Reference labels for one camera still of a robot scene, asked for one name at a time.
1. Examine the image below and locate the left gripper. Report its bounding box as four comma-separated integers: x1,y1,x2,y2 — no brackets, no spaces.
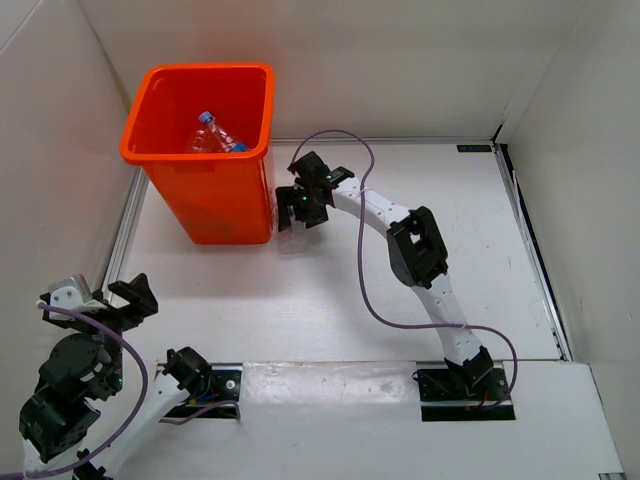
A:
45,271,158,392

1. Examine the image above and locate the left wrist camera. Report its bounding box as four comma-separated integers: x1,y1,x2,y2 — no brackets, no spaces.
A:
40,274,107,314

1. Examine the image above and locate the blue label water bottle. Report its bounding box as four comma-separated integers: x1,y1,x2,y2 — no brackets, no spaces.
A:
199,111,249,153

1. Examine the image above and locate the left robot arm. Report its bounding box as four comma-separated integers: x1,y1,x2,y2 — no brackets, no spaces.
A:
12,273,211,479

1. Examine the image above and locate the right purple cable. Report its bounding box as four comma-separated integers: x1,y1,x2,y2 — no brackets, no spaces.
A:
292,129,519,411

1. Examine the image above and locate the orange plastic bin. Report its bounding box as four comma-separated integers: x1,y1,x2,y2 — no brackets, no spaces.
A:
120,62,275,245

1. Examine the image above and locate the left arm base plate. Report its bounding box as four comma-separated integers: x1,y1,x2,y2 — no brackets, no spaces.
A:
165,363,243,420

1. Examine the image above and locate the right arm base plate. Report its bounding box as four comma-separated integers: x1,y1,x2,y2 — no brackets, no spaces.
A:
412,364,516,422

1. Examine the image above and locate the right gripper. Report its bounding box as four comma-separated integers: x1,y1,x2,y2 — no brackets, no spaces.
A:
276,185,330,232

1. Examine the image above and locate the clear bottle white label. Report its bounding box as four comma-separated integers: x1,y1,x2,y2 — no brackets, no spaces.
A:
278,214,307,254

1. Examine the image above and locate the purple cable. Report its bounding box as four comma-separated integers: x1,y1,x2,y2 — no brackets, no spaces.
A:
292,129,519,411
0,304,242,479

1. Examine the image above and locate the clear bottle white cap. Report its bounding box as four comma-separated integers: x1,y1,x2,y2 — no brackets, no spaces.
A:
184,125,212,154

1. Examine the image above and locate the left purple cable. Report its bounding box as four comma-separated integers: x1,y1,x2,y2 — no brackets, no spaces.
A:
0,304,242,479

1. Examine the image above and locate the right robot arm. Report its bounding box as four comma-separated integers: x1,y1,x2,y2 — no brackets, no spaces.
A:
275,152,494,400

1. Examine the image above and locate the black logo sticker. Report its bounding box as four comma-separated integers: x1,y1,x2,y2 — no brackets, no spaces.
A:
456,144,493,153

